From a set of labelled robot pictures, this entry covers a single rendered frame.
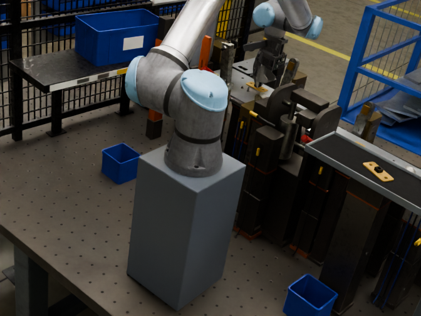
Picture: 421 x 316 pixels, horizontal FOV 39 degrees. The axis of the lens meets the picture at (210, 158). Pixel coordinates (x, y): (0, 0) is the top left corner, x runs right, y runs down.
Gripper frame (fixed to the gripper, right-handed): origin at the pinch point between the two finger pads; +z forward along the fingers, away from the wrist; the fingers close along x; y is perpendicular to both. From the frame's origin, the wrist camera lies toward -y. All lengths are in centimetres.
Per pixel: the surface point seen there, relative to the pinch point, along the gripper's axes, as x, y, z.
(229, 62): -20.9, 1.4, -12.9
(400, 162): 1, 60, 1
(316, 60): 283, -141, 105
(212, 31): 0.8, -26.9, -9.7
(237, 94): -10.6, -0.2, 2.4
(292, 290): -54, 64, 22
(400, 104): 203, -22, 72
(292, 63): 10.6, 5.7, -8.3
